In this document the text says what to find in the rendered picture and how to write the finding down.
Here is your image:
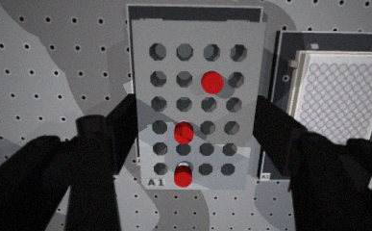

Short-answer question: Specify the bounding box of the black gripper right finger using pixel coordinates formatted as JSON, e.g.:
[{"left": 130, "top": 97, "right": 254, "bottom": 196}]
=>
[{"left": 253, "top": 95, "right": 372, "bottom": 231}]

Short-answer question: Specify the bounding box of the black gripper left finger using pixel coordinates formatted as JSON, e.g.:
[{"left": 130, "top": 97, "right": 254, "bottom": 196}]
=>
[{"left": 0, "top": 93, "right": 138, "bottom": 231}]

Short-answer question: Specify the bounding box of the dark grey u-shaped frame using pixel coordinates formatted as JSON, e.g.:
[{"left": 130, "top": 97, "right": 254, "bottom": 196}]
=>
[{"left": 126, "top": 4, "right": 263, "bottom": 93}]

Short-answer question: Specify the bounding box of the black rectangular frame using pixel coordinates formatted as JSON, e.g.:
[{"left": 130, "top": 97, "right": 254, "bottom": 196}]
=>
[{"left": 257, "top": 30, "right": 372, "bottom": 181}]

